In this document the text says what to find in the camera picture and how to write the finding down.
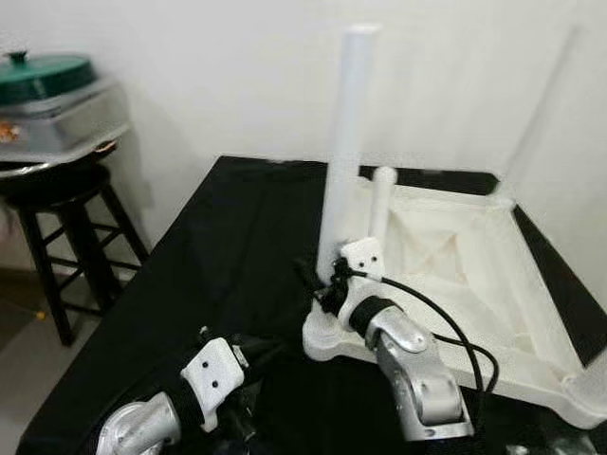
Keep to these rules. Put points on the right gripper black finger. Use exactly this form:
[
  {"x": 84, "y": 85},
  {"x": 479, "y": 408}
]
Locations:
[{"x": 309, "y": 282}]

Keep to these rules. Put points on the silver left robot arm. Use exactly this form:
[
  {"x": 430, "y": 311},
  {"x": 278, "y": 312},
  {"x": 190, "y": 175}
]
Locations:
[{"x": 142, "y": 427}]

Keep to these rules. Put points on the black tablecloth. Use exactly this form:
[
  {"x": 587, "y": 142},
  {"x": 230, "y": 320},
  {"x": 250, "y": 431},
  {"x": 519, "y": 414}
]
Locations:
[{"x": 209, "y": 246}]

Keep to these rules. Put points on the black stool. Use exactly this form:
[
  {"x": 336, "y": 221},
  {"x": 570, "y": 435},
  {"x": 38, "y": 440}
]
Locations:
[{"x": 66, "y": 199}]

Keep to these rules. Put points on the clear tape patch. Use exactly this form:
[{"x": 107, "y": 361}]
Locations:
[{"x": 536, "y": 447}]

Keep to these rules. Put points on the clear container with green lid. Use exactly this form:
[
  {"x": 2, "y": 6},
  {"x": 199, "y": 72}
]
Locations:
[{"x": 57, "y": 114}]

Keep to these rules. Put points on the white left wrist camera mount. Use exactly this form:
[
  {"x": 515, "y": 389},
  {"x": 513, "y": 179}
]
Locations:
[{"x": 213, "y": 374}]

